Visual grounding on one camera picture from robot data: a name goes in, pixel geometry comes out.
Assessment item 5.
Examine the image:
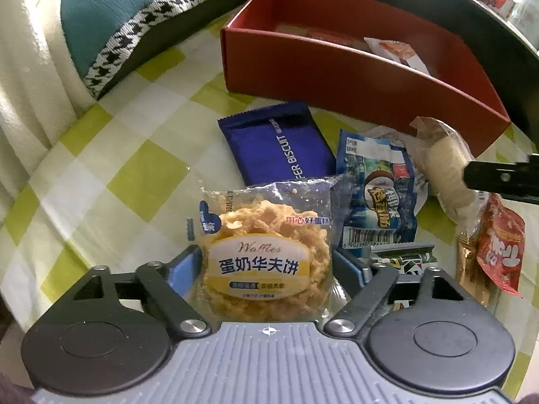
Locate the purple biscuit packet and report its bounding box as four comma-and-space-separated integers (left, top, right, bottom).
217, 101, 336, 188

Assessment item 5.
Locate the white packet with orange snack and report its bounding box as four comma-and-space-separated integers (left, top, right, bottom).
364, 37, 430, 77

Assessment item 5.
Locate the red snack packet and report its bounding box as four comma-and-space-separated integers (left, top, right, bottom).
476, 194, 527, 297

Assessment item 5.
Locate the teal sofa with houndstooth trim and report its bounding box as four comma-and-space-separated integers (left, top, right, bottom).
59, 0, 262, 102

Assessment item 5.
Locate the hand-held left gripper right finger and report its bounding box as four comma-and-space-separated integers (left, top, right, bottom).
322, 248, 468, 340

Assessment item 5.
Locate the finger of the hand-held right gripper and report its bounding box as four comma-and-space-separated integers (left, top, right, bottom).
462, 154, 539, 203

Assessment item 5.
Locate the cream blanket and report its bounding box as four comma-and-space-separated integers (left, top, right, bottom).
0, 0, 97, 169

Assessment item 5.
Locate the clear round cracker packet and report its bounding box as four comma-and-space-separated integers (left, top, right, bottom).
409, 116, 478, 224

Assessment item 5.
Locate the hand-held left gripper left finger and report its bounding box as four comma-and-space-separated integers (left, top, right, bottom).
69, 244, 213, 340

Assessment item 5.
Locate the blue candy packet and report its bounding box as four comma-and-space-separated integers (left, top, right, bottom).
336, 128, 428, 257

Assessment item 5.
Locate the red cardboard box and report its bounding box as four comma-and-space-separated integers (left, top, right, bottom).
220, 0, 512, 158

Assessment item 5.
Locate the black white snack packet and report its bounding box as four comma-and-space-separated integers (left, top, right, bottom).
371, 242, 439, 304

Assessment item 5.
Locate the clear waffle packet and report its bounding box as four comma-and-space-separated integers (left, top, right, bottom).
187, 175, 358, 325

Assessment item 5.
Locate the gold brown snack packet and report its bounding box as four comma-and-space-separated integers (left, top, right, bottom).
457, 233, 491, 308

